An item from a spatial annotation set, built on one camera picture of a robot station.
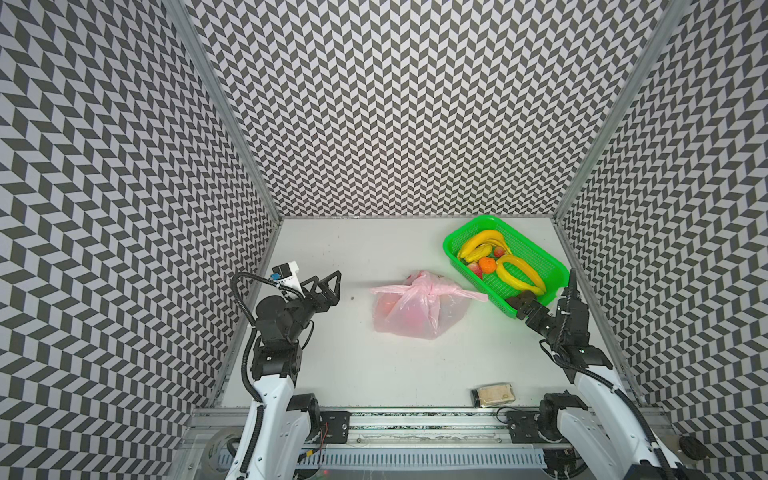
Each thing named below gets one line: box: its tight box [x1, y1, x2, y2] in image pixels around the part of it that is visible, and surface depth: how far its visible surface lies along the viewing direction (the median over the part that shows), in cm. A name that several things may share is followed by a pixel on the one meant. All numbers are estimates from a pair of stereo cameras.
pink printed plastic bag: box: [370, 270, 489, 340], surface depth 83 cm
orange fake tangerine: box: [479, 257, 497, 274], surface depth 101 cm
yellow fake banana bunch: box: [457, 230, 512, 263], surface depth 101 cm
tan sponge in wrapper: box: [471, 382, 516, 408], surface depth 77 cm
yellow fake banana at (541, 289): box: [496, 255, 547, 295], surface depth 101 cm
